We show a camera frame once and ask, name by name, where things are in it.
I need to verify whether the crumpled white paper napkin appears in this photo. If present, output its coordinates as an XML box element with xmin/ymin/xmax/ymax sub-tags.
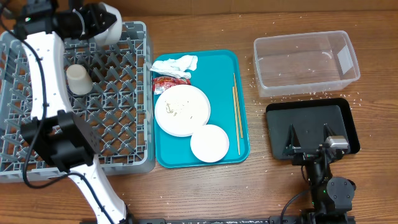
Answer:
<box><xmin>150</xmin><ymin>55</ymin><xmax>198</xmax><ymax>79</ymax></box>

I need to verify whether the white paper cup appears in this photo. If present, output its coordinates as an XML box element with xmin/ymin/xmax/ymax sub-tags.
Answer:
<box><xmin>66</xmin><ymin>64</ymin><xmax>93</xmax><ymax>95</ymax></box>

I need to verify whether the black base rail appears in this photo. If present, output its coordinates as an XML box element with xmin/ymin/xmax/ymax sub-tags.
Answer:
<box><xmin>122</xmin><ymin>216</ymin><xmax>356</xmax><ymax>224</ymax></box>

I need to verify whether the clear plastic container bin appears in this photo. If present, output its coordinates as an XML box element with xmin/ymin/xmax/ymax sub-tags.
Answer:
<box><xmin>252</xmin><ymin>30</ymin><xmax>361</xmax><ymax>98</ymax></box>

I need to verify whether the grey bowl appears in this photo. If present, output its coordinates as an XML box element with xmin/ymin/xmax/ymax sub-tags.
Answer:
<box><xmin>94</xmin><ymin>2</ymin><xmax>123</xmax><ymax>47</ymax></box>

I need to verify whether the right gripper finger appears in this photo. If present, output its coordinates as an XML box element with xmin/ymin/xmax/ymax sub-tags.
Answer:
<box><xmin>285</xmin><ymin>124</ymin><xmax>301</xmax><ymax>147</ymax></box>
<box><xmin>323</xmin><ymin>123</ymin><xmax>335</xmax><ymax>144</ymax></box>

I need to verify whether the small white plate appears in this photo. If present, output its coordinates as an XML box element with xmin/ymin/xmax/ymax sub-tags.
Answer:
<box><xmin>190</xmin><ymin>124</ymin><xmax>229</xmax><ymax>163</ymax></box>

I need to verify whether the wooden chopstick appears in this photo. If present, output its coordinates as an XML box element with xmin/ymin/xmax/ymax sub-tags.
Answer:
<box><xmin>233</xmin><ymin>73</ymin><xmax>243</xmax><ymax>138</ymax></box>
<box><xmin>232</xmin><ymin>86</ymin><xmax>241</xmax><ymax>156</ymax></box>

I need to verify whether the wooden chopstick right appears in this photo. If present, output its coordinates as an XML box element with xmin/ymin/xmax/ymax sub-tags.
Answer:
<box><xmin>233</xmin><ymin>73</ymin><xmax>243</xmax><ymax>138</ymax></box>

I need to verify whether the teal plastic serving tray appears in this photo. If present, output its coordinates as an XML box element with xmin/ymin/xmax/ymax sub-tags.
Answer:
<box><xmin>154</xmin><ymin>50</ymin><xmax>250</xmax><ymax>169</ymax></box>

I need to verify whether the red snack wrapper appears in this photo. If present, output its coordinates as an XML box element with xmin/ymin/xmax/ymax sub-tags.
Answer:
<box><xmin>152</xmin><ymin>76</ymin><xmax>191</xmax><ymax>95</ymax></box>

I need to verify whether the grey plastic dish rack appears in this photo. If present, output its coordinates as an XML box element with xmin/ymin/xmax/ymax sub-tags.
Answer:
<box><xmin>1</xmin><ymin>21</ymin><xmax>155</xmax><ymax>183</ymax></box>

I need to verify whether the large white dirty plate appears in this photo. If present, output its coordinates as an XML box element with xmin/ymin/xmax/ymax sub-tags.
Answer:
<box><xmin>155</xmin><ymin>85</ymin><xmax>211</xmax><ymax>137</ymax></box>

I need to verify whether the black plastic tray bin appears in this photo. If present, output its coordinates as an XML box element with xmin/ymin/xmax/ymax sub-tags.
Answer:
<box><xmin>266</xmin><ymin>98</ymin><xmax>361</xmax><ymax>160</ymax></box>

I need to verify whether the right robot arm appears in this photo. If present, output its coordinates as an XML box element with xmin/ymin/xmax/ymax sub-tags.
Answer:
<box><xmin>280</xmin><ymin>124</ymin><xmax>356</xmax><ymax>223</ymax></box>

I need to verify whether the wooden chopstick left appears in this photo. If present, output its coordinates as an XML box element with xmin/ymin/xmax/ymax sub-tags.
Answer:
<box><xmin>232</xmin><ymin>86</ymin><xmax>241</xmax><ymax>156</ymax></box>

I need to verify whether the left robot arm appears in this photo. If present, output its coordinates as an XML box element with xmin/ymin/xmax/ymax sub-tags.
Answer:
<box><xmin>12</xmin><ymin>1</ymin><xmax>134</xmax><ymax>223</ymax></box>

